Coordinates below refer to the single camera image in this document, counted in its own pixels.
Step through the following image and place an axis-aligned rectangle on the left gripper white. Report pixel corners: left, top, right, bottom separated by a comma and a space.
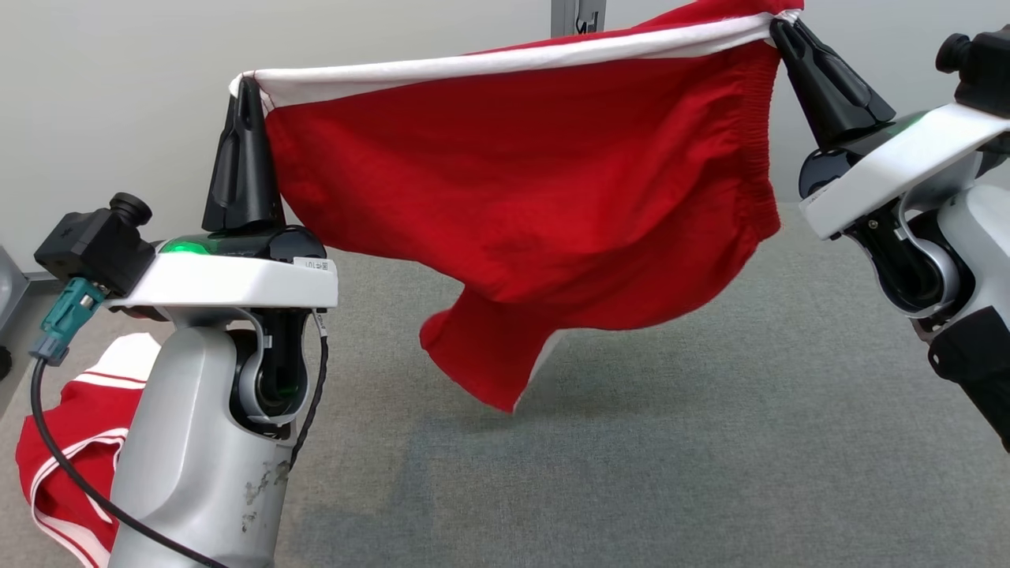
103, 77, 340, 312

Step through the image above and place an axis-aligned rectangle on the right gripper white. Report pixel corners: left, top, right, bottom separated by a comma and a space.
769, 17, 1010, 241

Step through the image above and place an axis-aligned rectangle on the red shorts white trim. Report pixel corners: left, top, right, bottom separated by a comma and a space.
229, 0, 804, 413

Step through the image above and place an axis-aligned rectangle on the red Bulls basketball jersey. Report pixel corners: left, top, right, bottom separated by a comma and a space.
16, 333, 163, 568

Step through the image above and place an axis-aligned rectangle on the grey tubular cart leg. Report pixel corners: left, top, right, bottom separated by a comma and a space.
0, 245, 31, 336

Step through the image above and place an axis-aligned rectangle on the grey fabric sofa seat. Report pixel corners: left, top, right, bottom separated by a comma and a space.
0, 201, 1010, 568

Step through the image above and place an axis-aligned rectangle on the black cable teal connector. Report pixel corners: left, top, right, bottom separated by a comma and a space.
29, 276, 230, 568

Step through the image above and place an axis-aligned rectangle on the grey partition post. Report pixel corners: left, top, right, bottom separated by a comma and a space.
550, 0, 607, 38

